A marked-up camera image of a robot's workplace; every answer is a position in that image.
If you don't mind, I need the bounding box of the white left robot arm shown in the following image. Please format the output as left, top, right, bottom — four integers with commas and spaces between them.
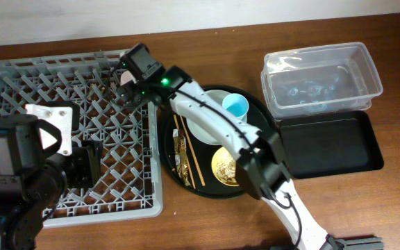
0, 101, 103, 249

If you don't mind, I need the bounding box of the yellow bowl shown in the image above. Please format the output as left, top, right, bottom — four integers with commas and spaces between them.
211, 147, 239, 187

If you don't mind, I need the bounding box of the gold snack wrapper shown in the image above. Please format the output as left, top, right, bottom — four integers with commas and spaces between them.
172, 128, 191, 186

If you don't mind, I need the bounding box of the clear plastic bin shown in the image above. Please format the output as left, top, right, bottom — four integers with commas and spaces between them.
260, 42, 383, 120

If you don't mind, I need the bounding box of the wooden chopstick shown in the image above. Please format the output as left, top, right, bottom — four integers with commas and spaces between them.
172, 115, 196, 190
179, 115, 206, 187

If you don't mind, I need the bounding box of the food scraps pile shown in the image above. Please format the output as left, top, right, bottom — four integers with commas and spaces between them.
216, 154, 237, 185

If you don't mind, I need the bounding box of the round black serving tray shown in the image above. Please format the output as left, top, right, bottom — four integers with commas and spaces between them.
158, 85, 276, 199

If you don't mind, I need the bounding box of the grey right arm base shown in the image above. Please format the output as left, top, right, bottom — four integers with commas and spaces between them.
335, 237, 384, 250

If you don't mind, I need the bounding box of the grey round plate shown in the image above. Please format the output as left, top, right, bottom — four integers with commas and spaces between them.
186, 90, 247, 146

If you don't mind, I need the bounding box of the blue cup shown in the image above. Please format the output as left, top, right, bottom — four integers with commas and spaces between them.
222, 93, 249, 119

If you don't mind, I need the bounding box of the black rectangular tray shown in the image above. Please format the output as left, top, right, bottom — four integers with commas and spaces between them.
279, 110, 384, 179

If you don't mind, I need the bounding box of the pink cup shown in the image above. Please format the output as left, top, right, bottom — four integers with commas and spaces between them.
120, 71, 136, 86

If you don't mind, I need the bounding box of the grey plastic dishwasher rack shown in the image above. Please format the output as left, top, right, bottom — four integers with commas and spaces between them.
0, 51, 163, 228

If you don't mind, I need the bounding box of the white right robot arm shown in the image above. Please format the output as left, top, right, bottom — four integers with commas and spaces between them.
116, 43, 343, 249

